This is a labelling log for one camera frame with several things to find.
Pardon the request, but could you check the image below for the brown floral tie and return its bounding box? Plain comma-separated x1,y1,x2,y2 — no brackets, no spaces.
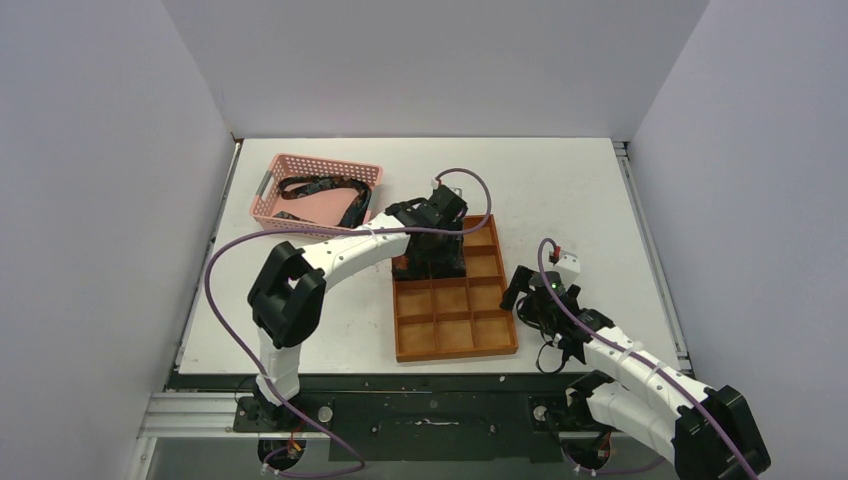
392,233,466,281

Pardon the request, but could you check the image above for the wooden compartment tray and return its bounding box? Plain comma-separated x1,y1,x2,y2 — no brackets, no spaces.
392,216,519,363

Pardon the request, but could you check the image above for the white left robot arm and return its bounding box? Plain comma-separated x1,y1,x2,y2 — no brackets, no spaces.
247,186,467,431

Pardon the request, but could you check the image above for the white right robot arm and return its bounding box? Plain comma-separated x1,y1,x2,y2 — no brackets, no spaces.
500,266,772,479

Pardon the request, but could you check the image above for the dark patterned tie in basket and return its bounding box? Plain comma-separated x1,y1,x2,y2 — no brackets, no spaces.
275,174,374,230

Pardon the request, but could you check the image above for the pink perforated plastic basket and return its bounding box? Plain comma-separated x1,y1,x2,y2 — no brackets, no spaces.
249,153,383,236

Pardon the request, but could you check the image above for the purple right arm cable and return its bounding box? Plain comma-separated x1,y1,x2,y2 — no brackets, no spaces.
536,237,760,480

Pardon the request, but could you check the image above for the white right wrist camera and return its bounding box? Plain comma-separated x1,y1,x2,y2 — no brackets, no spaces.
549,250,581,287

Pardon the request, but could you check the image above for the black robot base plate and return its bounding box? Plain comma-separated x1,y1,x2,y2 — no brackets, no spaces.
165,373,618,463

